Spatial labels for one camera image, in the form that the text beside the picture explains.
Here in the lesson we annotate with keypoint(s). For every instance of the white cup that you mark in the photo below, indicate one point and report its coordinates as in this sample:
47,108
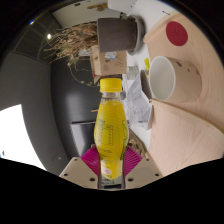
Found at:
185,83

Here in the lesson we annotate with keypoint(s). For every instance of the white chair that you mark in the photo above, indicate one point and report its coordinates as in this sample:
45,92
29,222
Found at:
121,5

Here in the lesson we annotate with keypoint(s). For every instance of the grey plant saucer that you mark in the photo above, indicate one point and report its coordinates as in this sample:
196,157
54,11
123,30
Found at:
140,33

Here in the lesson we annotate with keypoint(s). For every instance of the light wooden board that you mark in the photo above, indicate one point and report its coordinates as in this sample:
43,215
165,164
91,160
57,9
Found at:
183,140
208,66

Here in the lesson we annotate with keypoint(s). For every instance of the dried plant in grey pot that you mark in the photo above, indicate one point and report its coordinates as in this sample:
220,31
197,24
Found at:
116,35

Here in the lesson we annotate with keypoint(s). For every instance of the small round glass jar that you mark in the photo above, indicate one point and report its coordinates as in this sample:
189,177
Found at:
132,72

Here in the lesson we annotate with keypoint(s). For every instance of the cardboard box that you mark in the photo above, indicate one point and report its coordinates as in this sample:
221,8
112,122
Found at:
111,63

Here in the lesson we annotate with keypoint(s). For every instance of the wooden figure sculpture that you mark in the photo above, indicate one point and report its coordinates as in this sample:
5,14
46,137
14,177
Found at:
97,6

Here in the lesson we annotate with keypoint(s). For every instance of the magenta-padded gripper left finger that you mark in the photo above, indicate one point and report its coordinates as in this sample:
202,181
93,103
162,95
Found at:
81,173

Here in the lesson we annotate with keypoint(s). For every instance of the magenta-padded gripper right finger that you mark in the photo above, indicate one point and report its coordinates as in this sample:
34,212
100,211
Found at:
141,173

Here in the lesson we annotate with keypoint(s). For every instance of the round ceiling spotlight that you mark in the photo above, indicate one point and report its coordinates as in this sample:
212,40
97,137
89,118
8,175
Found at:
49,36
31,22

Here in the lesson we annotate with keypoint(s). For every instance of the black wall screen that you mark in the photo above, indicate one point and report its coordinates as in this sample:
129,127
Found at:
83,138

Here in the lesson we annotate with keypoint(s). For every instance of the flat round red coaster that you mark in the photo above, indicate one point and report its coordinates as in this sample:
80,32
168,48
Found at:
176,33

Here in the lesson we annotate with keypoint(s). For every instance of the yellow drink bottle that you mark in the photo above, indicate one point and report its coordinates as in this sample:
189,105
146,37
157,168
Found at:
110,126

